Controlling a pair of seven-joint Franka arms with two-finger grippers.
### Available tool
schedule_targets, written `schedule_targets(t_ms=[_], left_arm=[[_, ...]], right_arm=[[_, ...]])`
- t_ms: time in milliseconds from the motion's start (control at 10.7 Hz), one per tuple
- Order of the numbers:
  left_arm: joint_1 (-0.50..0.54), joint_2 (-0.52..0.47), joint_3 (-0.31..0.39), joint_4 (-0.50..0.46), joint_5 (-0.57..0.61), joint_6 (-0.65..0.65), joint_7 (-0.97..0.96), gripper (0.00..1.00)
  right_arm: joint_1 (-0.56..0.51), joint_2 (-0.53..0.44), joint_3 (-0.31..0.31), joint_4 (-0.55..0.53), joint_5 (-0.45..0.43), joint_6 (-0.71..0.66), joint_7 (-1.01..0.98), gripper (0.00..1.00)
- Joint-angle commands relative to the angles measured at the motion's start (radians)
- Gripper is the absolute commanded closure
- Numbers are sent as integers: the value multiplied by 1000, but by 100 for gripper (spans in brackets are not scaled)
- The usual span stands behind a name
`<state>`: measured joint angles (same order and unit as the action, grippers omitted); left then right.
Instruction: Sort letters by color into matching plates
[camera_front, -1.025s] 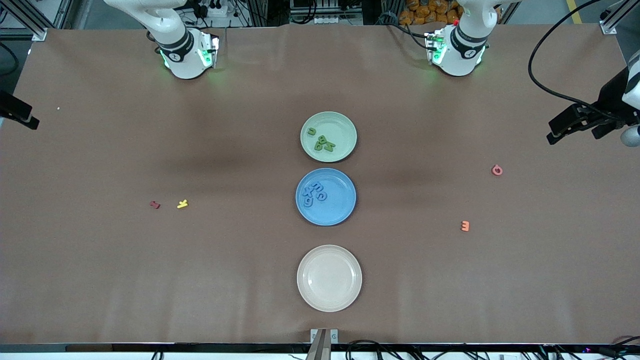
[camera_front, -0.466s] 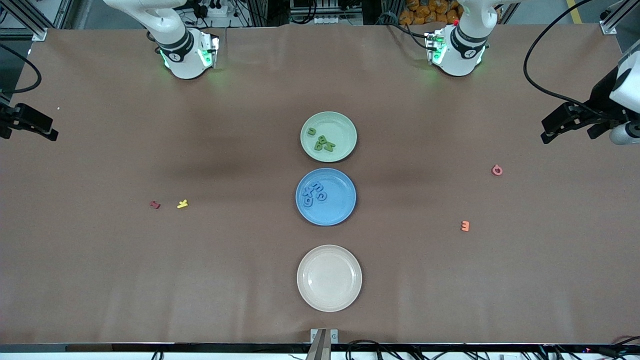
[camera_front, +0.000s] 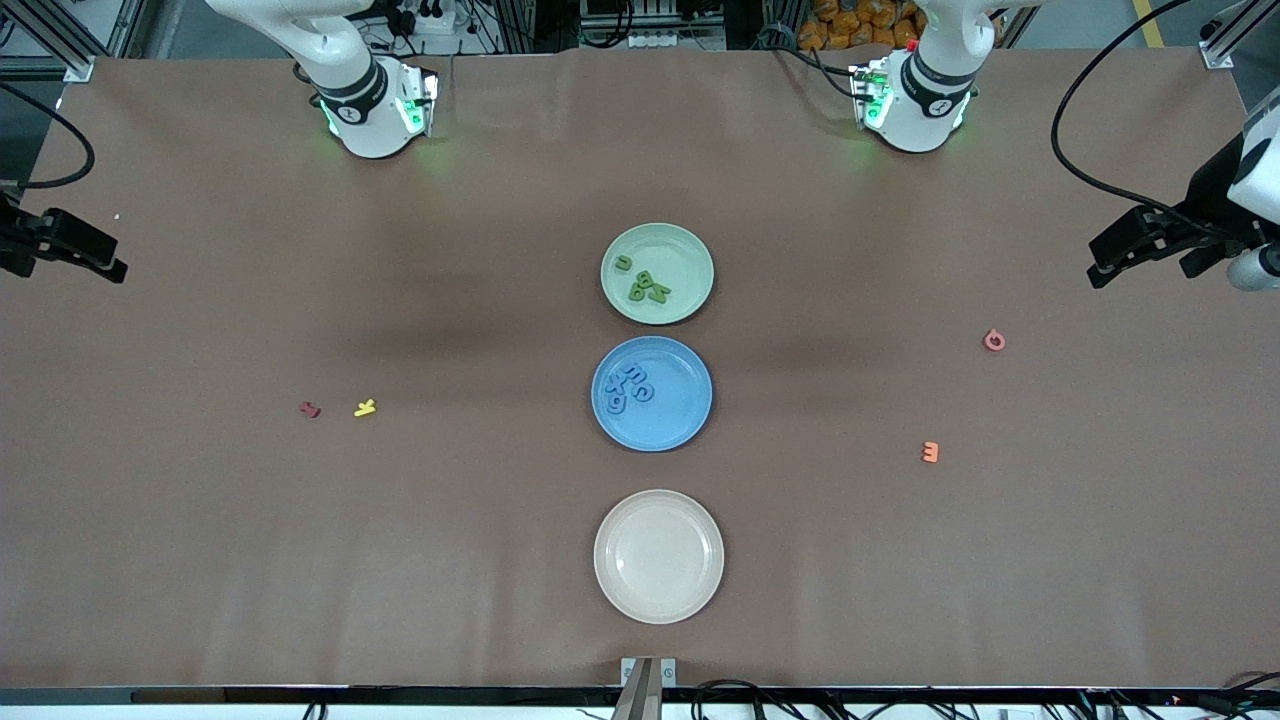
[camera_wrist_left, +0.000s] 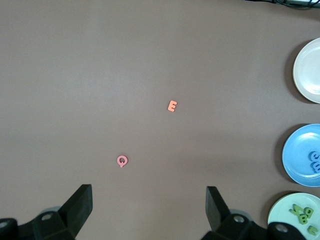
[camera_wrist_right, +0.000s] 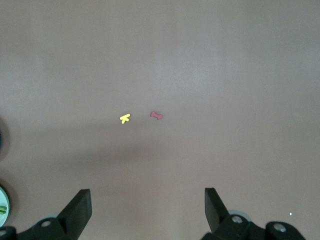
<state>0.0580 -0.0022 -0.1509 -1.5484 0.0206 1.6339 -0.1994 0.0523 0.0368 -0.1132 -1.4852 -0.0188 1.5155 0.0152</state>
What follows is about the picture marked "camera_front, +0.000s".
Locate aluminium frame profile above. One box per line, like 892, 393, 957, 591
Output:
1200, 0, 1280, 69
0, 0, 136, 83

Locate black cables below table edge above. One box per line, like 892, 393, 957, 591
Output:
300, 680, 1280, 720

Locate white power strip with plugs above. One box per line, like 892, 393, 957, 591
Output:
383, 0, 471, 56

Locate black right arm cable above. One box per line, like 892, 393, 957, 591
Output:
0, 80, 96, 191

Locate brown paper table cover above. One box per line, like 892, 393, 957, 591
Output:
0, 48, 1280, 691

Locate blue plate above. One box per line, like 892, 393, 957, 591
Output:
591, 336, 713, 453

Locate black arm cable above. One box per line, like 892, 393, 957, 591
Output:
0, 80, 96, 191
1050, 0, 1231, 241

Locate grey metal mount bracket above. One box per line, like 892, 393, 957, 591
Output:
612, 656, 678, 720

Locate pale pink plate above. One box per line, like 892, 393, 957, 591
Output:
594, 489, 725, 625

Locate pale green plate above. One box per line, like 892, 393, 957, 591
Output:
601, 222, 715, 326

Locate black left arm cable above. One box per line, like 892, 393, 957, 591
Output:
1050, 0, 1231, 241

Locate orange plastic bags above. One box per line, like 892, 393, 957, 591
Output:
797, 0, 926, 51

